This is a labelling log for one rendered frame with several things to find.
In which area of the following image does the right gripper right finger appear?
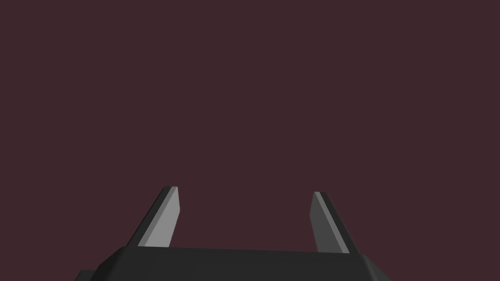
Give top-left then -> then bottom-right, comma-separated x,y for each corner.
309,191 -> 360,255

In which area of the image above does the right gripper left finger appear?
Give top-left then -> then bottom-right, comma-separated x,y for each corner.
126,186 -> 181,248

